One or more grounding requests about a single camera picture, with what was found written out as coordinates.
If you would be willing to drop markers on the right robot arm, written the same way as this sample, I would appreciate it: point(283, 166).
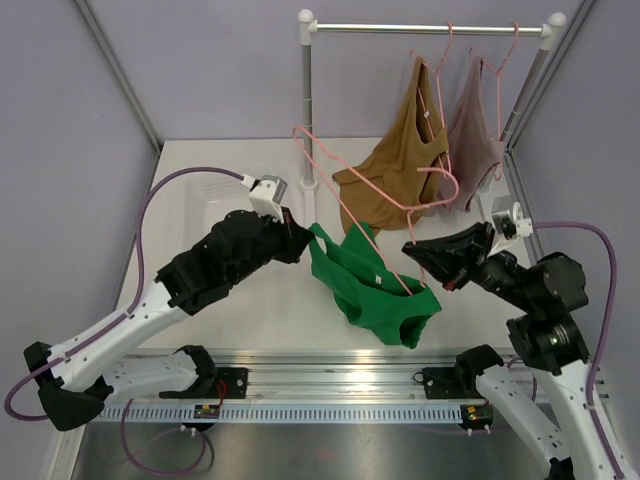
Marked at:
point(579, 442)

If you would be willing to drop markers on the aluminium frame post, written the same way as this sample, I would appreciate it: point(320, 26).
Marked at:
point(550, 75)
point(104, 46)

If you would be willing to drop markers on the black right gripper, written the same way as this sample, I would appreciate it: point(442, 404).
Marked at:
point(455, 258)

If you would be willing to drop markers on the pink wire hanger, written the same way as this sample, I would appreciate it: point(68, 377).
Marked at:
point(388, 194)

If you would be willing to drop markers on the brown tank top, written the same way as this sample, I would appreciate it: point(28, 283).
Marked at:
point(403, 168)

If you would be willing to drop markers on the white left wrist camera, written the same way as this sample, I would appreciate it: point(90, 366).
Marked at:
point(266, 194)

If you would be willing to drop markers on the right aluminium frame post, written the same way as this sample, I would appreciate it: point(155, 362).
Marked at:
point(550, 75)

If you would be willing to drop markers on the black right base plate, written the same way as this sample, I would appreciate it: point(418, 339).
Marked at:
point(440, 383)

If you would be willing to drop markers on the aluminium mounting rail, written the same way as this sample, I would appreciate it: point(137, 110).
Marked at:
point(315, 377)

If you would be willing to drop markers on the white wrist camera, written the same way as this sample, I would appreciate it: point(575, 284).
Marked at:
point(266, 194)
point(510, 220)

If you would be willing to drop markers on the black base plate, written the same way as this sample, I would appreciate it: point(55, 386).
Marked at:
point(229, 382)
point(440, 383)

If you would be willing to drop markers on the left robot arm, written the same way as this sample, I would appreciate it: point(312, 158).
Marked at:
point(79, 378)

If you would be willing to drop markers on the pink hanger under brown top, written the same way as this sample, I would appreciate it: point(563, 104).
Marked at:
point(435, 100)

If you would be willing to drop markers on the white perforated plastic basket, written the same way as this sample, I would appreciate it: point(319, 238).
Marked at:
point(210, 197)

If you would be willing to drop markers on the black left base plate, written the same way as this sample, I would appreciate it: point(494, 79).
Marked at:
point(229, 382)

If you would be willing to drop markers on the green tank top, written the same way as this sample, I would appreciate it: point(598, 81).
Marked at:
point(396, 309)

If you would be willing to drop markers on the white slotted cable duct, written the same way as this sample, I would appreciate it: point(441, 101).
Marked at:
point(284, 413)

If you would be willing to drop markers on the mauve tank top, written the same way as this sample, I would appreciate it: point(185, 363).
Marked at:
point(473, 150)

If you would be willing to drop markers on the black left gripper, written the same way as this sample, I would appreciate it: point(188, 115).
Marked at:
point(295, 237)

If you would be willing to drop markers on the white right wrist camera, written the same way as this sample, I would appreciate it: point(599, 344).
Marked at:
point(510, 220)

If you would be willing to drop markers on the silver and white clothes rack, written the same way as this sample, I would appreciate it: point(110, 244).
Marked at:
point(310, 26)

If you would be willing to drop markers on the pink hanger under mauve top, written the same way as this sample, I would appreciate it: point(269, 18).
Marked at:
point(498, 169)

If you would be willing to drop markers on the left aluminium frame post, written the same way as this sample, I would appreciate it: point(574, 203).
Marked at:
point(104, 46)

